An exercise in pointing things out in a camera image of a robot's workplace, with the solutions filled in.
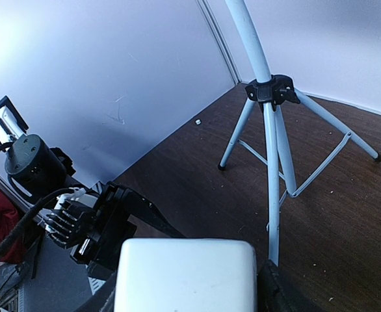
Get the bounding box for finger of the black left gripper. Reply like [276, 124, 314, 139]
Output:
[125, 188, 186, 239]

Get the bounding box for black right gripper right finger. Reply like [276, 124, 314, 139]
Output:
[257, 259, 323, 311]

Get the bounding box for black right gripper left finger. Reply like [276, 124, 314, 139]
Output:
[76, 279, 116, 312]

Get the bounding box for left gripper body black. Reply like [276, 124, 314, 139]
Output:
[70, 182, 137, 280]

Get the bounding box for white metronome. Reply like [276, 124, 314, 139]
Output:
[114, 238, 258, 312]

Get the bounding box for light blue music stand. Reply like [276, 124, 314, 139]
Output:
[218, 1, 381, 265]

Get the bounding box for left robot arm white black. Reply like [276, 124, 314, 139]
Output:
[0, 135, 184, 280]

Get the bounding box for red fabric bag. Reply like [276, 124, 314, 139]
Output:
[0, 191, 27, 264]

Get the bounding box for aluminium corner post left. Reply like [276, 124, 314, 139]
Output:
[196, 0, 242, 85]

